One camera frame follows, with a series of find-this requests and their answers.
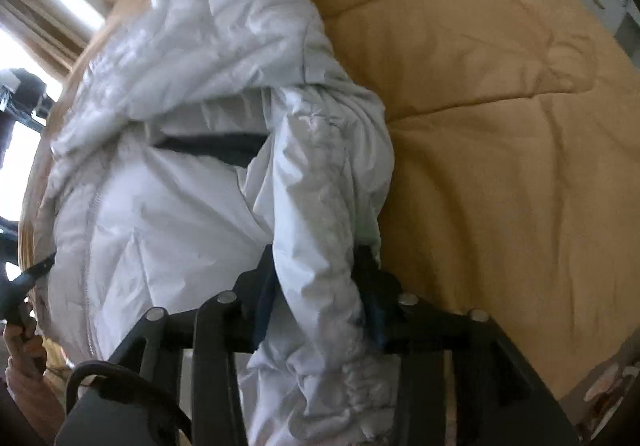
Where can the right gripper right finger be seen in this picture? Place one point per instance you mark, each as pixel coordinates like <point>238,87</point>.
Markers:
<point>461,381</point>

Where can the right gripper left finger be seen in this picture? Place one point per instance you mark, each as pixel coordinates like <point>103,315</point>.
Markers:
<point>176,374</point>

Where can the white quilted puffer jacket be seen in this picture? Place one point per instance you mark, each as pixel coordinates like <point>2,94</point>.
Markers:
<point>204,133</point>

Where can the person's left hand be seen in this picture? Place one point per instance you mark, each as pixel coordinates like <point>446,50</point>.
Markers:
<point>31,393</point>

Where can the mustard brown bed comforter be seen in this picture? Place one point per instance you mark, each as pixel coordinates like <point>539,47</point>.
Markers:
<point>515,185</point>

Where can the beige window curtain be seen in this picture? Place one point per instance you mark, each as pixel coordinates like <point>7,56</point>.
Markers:
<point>54,43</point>

